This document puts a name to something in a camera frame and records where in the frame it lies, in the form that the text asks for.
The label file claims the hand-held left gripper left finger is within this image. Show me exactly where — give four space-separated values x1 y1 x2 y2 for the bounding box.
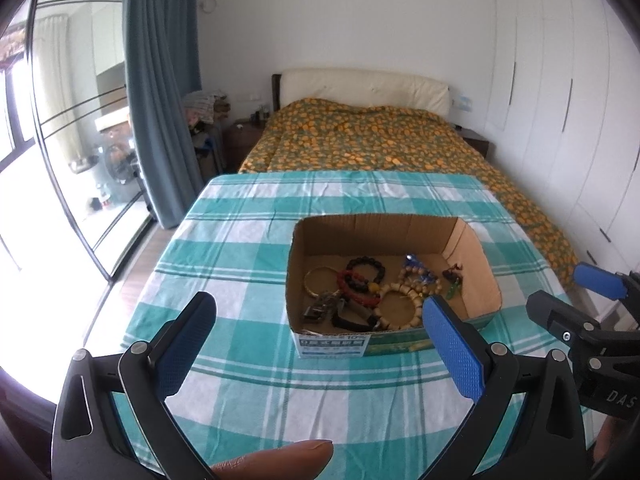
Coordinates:
50 291 218 480

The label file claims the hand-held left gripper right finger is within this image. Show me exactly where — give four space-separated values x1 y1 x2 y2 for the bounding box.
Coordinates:
422 294 589 480

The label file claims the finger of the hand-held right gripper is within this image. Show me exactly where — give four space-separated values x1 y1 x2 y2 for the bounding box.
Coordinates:
574 262 640 307
526 289 621 357

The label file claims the wooden bead bracelet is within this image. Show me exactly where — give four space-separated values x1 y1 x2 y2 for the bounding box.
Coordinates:
372 266 446 334

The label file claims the blue crystal bracelet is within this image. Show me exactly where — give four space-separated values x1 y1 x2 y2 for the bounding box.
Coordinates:
404 254 437 287

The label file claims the black strap keychain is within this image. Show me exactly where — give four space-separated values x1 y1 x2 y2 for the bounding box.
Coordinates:
331 304 379 332

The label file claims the black bead bracelet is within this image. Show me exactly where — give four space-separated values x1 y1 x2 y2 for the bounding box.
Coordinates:
346 256 387 287

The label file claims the red bead bracelet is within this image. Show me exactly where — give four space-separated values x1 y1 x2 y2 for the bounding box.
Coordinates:
337 269 384 309

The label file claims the metal keychain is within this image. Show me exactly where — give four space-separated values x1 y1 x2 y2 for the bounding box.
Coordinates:
301 291 349 322

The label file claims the gold bangle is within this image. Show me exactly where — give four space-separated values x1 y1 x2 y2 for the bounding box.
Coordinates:
305 267 344 297

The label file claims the cardboard box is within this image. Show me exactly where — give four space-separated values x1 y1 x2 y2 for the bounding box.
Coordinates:
286 214 502 359

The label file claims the person's right hand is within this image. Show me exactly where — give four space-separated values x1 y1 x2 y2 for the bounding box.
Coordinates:
592 414 632 467

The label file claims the person's left hand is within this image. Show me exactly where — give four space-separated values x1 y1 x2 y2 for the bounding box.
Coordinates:
210 439 335 480

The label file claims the teal plaid bed sheet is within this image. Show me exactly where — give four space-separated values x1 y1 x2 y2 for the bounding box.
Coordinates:
82 171 601 480

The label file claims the white wardrobe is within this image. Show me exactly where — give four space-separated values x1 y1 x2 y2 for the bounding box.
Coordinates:
482 0 640 321

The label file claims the dark wooden nightstand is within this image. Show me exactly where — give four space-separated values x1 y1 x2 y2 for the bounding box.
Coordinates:
457 127 494 159
222 120 267 173

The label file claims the standing fan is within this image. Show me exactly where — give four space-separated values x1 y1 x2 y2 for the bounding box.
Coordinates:
102 142 144 187

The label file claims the bed with orange floral cover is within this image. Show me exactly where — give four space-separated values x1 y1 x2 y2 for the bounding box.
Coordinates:
237 97 584 291

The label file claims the sliding glass door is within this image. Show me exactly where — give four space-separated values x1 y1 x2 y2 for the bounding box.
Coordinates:
0 0 157 281

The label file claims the pile of clothes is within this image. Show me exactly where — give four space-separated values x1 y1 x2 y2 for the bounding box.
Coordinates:
181 90 232 127

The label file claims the blue curtain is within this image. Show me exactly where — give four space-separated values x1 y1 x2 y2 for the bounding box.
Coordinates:
122 0 203 229

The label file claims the cream padded headboard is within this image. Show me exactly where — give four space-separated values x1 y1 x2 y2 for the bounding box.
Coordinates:
272 68 452 118

